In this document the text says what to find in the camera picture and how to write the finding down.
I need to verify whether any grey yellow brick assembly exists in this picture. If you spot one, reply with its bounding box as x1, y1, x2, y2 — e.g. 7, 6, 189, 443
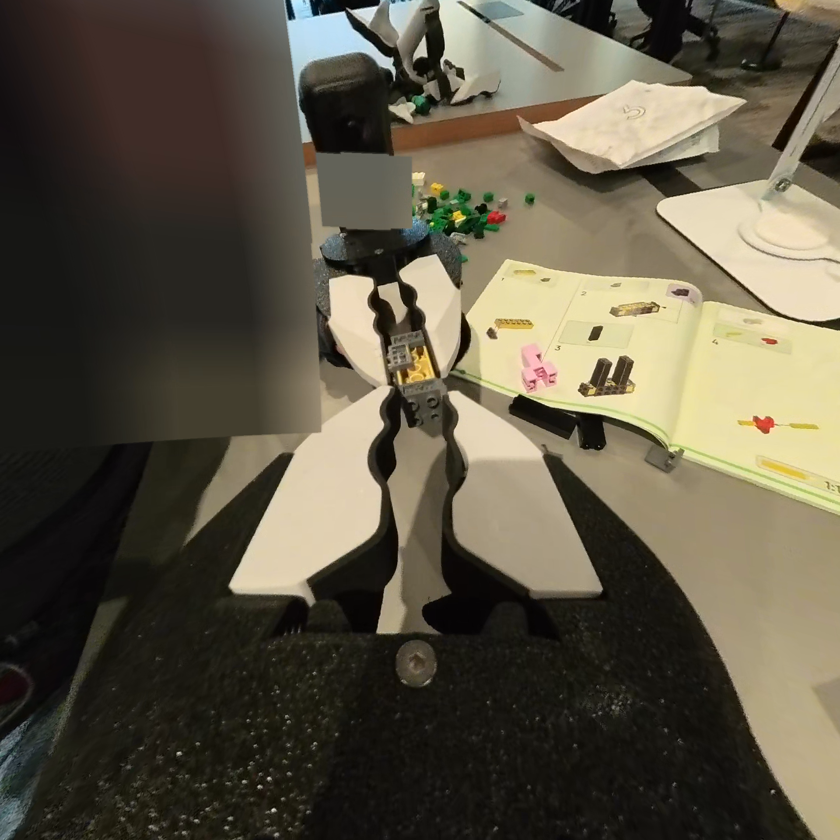
386, 330, 442, 388

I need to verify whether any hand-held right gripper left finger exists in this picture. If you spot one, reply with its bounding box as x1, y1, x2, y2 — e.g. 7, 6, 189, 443
230, 386, 403, 632

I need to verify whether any pale green instruction booklet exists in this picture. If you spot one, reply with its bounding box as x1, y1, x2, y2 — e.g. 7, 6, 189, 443
451, 259, 840, 514

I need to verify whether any grey wood-edged table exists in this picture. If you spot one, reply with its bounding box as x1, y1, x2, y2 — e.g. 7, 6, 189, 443
287, 0, 693, 151

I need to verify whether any dark grey square brick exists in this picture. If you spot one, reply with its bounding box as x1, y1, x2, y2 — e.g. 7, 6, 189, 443
399, 386, 445, 431

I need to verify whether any black office chair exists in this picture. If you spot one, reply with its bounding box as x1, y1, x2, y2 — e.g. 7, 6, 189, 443
718, 0, 798, 73
577, 0, 723, 67

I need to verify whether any white paper bag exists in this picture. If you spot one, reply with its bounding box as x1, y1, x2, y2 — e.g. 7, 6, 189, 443
517, 79, 748, 175

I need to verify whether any long black brick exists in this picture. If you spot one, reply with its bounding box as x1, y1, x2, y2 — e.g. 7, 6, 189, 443
509, 394, 578, 438

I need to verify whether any white lamp base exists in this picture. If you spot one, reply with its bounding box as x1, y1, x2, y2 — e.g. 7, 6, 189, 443
656, 39, 840, 322

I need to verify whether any pink brick figure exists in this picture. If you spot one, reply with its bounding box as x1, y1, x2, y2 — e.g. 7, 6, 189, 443
520, 343, 565, 392

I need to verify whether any pile of coloured bricks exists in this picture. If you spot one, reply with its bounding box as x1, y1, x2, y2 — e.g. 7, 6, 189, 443
410, 171, 538, 245

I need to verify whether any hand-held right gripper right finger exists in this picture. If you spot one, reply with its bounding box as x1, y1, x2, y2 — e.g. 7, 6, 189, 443
445, 392, 603, 599

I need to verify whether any white black objects heap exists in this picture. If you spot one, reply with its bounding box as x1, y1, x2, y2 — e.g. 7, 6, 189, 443
344, 0, 504, 107

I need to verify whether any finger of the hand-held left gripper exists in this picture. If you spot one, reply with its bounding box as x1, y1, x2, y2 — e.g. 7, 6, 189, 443
395, 255, 466, 379
327, 274, 389, 389

